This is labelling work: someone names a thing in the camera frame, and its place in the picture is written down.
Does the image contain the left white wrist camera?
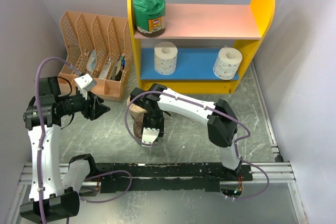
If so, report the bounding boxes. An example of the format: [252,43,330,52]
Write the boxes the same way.
[74,74,97,99]

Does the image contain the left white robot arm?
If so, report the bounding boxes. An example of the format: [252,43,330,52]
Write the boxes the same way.
[19,74,110,223]

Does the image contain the white floral toilet paper roll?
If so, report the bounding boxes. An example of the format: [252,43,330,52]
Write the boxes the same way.
[213,47,243,80]

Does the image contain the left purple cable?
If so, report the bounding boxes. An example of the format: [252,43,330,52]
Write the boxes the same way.
[34,56,133,224]

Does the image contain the orange plastic file organizer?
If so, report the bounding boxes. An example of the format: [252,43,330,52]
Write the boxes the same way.
[60,11,133,101]

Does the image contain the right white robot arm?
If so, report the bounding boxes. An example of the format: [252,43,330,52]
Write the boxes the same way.
[130,83,242,181]

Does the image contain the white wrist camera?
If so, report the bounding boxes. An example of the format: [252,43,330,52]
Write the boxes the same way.
[141,127,160,147]
[74,74,97,99]

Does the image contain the white dotted toilet paper roll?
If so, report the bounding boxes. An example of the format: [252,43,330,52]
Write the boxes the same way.
[154,41,178,75]

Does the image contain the aluminium rail frame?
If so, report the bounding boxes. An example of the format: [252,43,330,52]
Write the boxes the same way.
[18,63,297,185]

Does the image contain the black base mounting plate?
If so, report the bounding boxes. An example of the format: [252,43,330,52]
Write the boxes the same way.
[86,162,253,193]

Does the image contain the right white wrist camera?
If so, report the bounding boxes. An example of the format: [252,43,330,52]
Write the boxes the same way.
[141,127,160,147]

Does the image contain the beige wrapped paper roll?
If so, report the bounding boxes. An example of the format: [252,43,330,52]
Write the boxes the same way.
[129,104,146,120]

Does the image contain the brown green paper roll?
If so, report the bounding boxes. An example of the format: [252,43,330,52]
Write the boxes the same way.
[133,114,144,147]

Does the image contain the items in file organizer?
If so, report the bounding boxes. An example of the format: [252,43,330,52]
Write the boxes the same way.
[84,48,127,81]

